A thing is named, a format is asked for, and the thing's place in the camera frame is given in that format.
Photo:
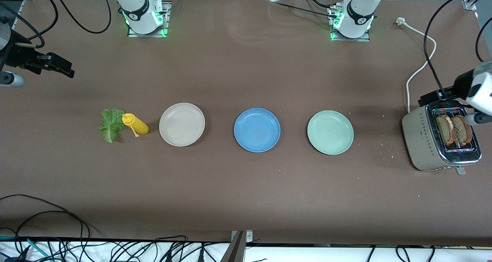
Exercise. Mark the grey metal bar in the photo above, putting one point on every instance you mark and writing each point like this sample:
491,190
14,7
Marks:
234,252

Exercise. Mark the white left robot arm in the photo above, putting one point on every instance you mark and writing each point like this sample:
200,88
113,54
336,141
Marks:
357,12

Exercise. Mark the beige metal toaster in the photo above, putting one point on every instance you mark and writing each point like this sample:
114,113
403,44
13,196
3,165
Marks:
419,139

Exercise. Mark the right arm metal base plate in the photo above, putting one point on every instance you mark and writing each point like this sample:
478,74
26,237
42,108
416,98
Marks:
168,19

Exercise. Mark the yellow squeeze bottle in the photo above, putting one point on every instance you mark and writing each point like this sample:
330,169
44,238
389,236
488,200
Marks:
140,127

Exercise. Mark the mint green round plate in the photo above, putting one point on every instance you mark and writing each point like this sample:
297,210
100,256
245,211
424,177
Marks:
329,132

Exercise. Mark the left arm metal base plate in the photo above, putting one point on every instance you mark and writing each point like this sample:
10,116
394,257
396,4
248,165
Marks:
349,39

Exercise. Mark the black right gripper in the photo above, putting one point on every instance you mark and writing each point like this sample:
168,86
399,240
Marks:
16,56

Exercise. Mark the brown bread slice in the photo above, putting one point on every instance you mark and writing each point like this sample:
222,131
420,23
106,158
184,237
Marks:
445,131
464,133

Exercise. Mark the small metal table bracket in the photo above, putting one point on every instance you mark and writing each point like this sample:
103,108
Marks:
249,237

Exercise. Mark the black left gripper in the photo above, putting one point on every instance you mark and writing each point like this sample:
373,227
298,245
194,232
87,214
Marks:
462,82

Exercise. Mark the beige round plate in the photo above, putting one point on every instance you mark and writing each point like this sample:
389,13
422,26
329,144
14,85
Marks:
182,124

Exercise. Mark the blue round plate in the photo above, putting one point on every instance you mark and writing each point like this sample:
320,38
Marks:
256,130

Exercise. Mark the green lettuce leaf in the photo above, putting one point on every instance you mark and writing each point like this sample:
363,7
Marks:
111,125

